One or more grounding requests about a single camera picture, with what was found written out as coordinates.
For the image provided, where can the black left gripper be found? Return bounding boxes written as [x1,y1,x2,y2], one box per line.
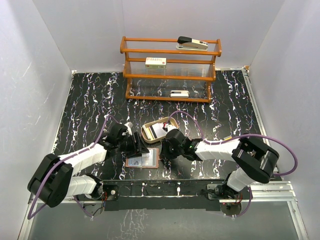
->
[116,132,149,158]

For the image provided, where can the white VIP credit card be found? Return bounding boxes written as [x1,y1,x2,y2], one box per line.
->
[127,156,148,167]

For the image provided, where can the pink leather card holder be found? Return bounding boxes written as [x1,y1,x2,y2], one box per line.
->
[125,148,160,169]

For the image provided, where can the beige wooden tray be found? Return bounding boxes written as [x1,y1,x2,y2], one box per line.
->
[141,117,178,144]

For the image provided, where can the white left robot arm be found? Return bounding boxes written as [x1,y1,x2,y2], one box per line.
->
[27,122,149,208]

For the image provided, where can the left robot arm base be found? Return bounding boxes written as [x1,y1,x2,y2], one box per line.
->
[65,176,119,219]

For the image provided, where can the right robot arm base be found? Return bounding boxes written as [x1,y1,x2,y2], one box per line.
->
[199,183,244,210]

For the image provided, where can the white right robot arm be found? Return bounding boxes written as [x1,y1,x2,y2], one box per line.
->
[160,129,279,199]

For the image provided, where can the stack of credit cards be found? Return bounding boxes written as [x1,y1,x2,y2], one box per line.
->
[143,122,167,140]

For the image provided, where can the small white stapler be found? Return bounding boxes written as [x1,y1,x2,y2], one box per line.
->
[170,90,190,98]

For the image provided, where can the orange wooden shelf rack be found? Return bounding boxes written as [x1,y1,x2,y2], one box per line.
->
[120,36,222,103]

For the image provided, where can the white staples box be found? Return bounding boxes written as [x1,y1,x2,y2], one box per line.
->
[145,57,167,69]

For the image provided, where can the black and white stapler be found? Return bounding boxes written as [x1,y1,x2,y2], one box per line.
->
[176,36,208,51]

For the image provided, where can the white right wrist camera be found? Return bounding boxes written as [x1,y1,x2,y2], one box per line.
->
[163,122,177,132]

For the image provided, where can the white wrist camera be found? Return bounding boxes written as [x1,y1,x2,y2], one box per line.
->
[163,122,177,132]
[125,122,133,136]

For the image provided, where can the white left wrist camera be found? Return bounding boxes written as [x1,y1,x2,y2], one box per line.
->
[125,122,133,136]

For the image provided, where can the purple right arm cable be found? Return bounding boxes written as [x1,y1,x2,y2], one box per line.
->
[167,110,299,177]

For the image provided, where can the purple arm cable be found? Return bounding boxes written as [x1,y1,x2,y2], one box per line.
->
[26,115,121,220]
[167,110,299,177]

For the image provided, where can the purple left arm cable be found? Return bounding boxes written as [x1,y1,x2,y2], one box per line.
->
[26,115,121,220]

